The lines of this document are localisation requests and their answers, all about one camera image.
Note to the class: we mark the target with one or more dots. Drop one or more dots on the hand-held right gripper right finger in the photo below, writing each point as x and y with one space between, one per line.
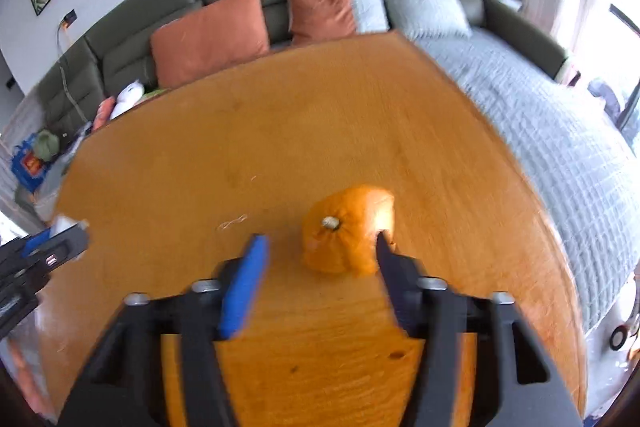
400 287

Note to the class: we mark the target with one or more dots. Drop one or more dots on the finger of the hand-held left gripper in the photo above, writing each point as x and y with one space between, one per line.
60 243

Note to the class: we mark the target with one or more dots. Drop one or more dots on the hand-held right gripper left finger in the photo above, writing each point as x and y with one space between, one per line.
245 287

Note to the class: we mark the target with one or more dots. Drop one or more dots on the orange tangerine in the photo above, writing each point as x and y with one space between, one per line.
345 232

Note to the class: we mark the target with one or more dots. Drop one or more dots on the white thread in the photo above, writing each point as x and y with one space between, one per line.
232 222

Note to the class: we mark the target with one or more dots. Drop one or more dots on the blue bag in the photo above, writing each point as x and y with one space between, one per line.
27 167

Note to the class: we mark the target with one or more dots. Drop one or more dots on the green hat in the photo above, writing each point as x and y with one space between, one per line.
46 146

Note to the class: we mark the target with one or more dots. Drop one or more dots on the white plush toy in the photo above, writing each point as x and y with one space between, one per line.
126 99

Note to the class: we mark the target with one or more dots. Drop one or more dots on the large grey quilted blanket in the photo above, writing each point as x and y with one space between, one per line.
550 147

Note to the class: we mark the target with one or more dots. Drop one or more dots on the large orange cushion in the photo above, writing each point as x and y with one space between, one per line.
210 39

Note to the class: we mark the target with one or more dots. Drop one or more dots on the pale striped cushion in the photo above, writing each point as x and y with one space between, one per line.
369 4

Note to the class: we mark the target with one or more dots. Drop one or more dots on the grey quilted cushion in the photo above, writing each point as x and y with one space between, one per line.
425 2

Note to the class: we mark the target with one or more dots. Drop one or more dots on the small orange cushion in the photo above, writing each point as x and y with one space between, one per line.
322 9

